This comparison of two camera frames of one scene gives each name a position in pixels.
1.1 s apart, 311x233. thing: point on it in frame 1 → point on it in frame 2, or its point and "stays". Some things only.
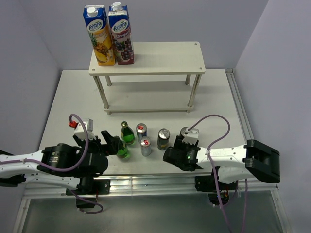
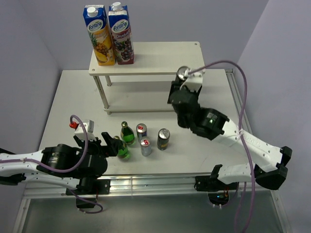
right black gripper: x=178 y=143 → x=171 y=89
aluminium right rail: x=238 y=105 stays
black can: x=184 y=131 → x=181 y=77
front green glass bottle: x=122 y=153 stays
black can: x=163 y=138 stays
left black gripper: x=112 y=142 stays
